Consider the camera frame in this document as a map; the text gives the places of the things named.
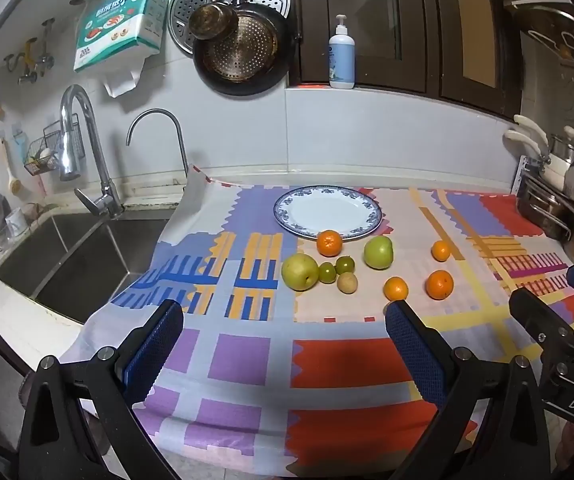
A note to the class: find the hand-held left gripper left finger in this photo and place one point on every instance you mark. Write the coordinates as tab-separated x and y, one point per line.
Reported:
154	355

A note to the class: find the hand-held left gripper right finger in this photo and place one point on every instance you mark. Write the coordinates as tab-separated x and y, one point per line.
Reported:
414	355

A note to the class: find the small tan fruit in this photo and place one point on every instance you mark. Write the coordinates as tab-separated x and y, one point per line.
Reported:
347	281

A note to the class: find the small orange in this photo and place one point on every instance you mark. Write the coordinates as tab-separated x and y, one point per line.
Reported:
441	250

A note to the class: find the green apple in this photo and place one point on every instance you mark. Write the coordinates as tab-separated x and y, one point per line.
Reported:
378	252

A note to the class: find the small green fruit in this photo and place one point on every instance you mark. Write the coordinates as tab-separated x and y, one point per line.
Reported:
345	264

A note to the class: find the small yellow-green fruit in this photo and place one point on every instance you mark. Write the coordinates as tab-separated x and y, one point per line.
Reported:
327	272

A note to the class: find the yellow pear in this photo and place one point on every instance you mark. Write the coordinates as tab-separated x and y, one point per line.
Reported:
300	271

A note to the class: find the blue rimmed white plate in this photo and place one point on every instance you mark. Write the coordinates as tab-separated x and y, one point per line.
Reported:
327	212

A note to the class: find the colourful patterned tablecloth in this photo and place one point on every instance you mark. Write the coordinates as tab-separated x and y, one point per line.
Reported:
247	360

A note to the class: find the dish rack with utensils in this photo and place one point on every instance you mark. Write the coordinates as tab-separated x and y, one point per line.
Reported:
542	205

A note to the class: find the steel sink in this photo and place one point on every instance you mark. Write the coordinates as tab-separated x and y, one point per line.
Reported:
67	265

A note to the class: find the white cup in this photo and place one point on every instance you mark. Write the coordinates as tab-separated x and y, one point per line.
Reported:
16	222

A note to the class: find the slim curved faucet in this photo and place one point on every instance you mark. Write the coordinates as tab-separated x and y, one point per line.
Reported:
179	145

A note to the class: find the wooden dish brush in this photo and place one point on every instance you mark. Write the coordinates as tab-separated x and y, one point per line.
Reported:
13	180

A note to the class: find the large chrome faucet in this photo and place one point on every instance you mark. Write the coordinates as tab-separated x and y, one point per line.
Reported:
74	125

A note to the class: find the white pump bottle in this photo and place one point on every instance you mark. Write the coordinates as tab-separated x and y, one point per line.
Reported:
342	60

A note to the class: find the black frying pan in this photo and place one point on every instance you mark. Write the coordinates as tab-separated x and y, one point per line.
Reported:
274	67

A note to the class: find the brass perforated strainer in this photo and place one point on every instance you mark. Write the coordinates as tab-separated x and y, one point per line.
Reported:
242	50

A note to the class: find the green tissue pack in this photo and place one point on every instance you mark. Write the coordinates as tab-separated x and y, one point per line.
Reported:
117	25

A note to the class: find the small brass pot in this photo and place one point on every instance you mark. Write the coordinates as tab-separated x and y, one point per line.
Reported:
213	20

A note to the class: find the dark wooden window frame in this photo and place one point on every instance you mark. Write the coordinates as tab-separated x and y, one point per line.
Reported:
417	70

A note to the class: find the metal wall tap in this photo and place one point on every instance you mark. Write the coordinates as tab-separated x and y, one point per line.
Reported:
42	60

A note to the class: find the yellow wall hook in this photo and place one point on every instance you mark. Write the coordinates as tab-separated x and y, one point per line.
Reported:
26	55

